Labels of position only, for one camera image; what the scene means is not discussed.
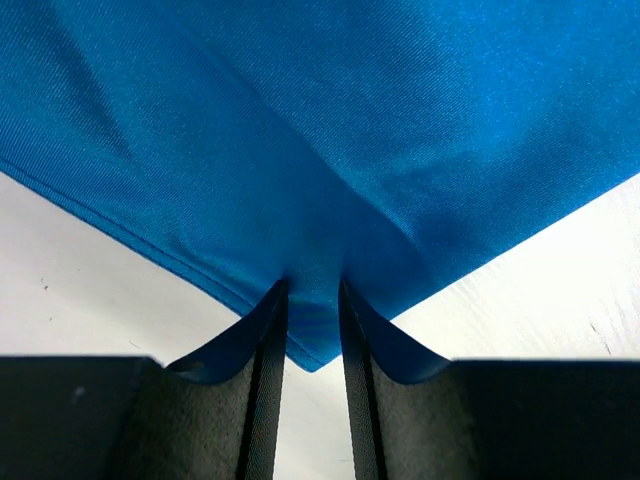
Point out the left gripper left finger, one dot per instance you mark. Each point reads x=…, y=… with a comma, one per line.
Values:
x=212, y=414

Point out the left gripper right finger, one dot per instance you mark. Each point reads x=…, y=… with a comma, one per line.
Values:
x=417, y=415

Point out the blue cloth napkin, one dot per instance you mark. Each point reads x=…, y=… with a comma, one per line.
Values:
x=397, y=144

